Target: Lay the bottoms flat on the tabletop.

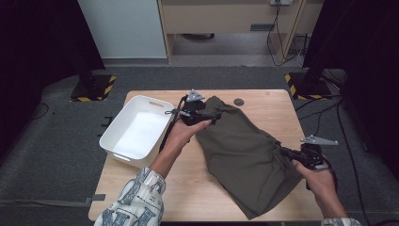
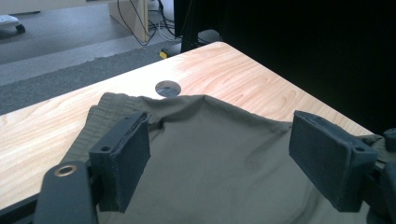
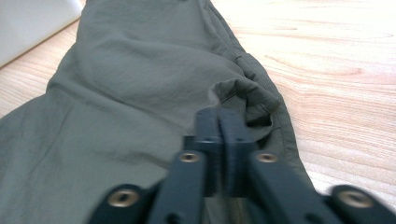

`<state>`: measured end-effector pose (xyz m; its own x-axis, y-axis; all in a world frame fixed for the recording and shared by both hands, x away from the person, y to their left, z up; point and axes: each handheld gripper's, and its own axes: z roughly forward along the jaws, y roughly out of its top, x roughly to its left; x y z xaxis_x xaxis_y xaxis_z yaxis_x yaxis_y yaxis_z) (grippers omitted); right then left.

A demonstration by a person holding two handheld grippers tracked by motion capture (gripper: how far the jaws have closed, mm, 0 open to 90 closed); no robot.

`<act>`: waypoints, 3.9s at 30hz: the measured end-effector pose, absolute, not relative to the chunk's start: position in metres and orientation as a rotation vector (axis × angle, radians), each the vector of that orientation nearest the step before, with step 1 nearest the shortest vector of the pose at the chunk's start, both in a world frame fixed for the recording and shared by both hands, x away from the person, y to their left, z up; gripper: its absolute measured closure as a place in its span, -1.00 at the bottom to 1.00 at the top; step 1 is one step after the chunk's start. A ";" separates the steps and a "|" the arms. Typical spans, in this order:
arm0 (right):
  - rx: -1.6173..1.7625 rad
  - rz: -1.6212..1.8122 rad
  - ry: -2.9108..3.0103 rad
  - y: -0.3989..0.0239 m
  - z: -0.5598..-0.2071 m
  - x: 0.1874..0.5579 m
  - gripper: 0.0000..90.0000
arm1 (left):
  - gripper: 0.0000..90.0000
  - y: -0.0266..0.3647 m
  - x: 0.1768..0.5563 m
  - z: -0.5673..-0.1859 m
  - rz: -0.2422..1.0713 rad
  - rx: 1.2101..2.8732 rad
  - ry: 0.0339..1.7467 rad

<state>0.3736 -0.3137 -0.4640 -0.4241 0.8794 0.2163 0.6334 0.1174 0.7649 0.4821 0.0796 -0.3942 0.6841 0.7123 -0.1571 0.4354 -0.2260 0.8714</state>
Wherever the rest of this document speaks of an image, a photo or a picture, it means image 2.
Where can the round grey table grommet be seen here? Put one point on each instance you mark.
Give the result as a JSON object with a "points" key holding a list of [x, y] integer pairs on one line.
{"points": [[168, 88]]}

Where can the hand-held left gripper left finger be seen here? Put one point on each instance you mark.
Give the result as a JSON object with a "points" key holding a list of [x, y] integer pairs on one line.
{"points": [[124, 161]]}

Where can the olive green shorts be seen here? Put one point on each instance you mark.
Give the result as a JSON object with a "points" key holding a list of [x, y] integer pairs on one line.
{"points": [[218, 161]]}

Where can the dark curtain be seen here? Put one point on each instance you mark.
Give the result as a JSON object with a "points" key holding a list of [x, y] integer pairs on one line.
{"points": [[295, 46]]}

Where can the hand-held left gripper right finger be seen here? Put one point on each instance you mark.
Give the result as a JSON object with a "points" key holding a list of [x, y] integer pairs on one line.
{"points": [[330, 161]]}

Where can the black stand with striped base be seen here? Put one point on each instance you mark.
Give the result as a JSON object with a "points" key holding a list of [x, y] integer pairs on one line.
{"points": [[202, 39]]}

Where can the white base with black caster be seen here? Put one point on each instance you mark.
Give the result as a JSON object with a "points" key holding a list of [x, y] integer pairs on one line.
{"points": [[9, 21]]}

